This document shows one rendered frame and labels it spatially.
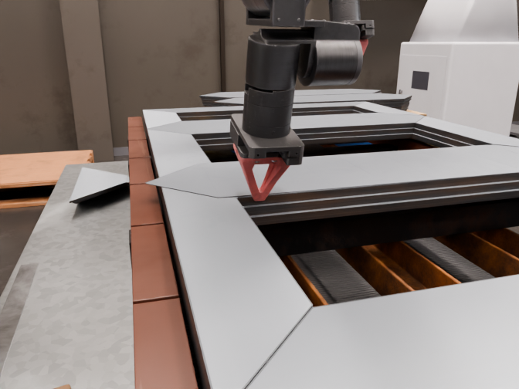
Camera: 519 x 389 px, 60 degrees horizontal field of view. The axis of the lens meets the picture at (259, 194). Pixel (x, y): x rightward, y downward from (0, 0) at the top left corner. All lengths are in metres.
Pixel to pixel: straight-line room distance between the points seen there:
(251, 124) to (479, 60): 3.60
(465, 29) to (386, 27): 1.55
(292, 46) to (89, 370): 0.43
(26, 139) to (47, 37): 0.92
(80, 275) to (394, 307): 0.56
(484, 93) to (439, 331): 3.84
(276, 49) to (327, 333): 0.29
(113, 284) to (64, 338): 0.14
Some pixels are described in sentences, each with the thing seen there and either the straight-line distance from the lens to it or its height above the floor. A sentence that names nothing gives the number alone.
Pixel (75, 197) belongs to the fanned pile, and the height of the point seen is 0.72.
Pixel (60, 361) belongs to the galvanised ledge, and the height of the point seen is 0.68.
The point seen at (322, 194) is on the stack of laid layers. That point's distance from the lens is 0.62.
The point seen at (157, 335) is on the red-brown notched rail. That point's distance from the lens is 0.37.
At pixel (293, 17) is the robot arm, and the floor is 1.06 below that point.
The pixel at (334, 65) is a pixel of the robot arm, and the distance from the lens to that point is 0.52.
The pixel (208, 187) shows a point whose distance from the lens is 0.63.
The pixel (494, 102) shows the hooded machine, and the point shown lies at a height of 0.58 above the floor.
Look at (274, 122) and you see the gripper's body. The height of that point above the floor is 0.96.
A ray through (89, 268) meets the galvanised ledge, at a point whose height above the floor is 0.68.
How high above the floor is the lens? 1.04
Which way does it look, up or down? 19 degrees down
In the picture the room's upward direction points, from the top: straight up
